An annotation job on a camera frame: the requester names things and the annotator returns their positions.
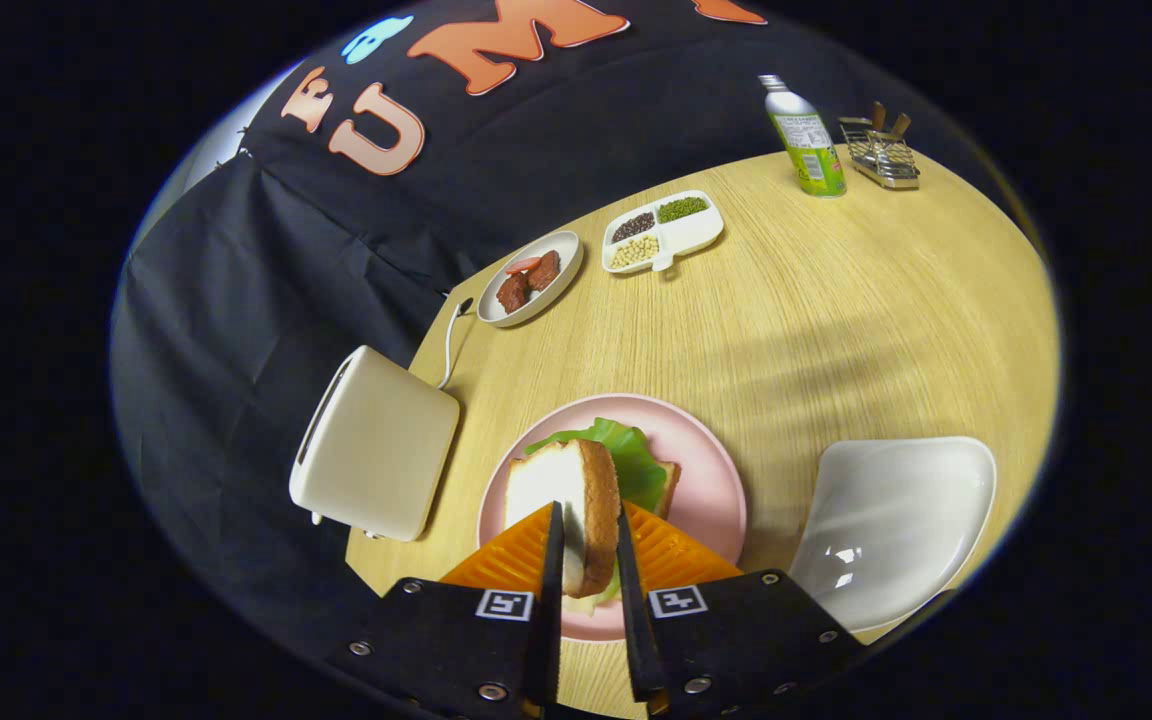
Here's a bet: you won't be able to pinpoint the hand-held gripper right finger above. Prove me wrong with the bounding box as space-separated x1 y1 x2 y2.
616 500 867 716

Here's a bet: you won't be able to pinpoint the thick bread slice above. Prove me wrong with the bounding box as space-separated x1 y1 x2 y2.
504 438 623 599

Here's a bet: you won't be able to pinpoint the small round grey plate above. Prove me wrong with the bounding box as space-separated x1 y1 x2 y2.
476 230 585 329

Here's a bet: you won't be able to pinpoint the white divided dish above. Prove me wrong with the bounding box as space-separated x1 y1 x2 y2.
602 190 725 274

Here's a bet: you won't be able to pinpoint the black backdrop cloth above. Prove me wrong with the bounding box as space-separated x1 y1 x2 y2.
108 0 1017 641

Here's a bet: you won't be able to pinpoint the metal wire holder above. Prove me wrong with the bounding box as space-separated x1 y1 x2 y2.
839 117 921 191

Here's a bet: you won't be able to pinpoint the white toaster power cable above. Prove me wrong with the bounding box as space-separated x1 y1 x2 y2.
436 296 475 390

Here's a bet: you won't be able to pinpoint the white square plate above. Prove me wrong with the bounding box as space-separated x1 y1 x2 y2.
789 436 997 633

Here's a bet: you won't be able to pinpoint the green label metal bottle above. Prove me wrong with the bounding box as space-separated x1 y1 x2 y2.
758 74 848 198

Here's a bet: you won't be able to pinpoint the white toaster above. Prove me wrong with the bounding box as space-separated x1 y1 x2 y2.
288 345 461 543

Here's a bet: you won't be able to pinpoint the pink round plate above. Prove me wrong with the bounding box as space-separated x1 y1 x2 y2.
477 393 748 643

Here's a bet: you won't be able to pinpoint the pile of yellow soybeans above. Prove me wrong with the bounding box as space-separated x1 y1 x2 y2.
609 235 660 269

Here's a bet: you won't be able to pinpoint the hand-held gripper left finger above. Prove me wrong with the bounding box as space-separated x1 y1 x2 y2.
326 500 567 720

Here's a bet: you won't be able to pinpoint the thin bread slice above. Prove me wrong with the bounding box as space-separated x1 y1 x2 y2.
651 460 682 521

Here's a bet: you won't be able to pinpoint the green lettuce leaf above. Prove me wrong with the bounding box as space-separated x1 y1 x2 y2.
524 417 669 613

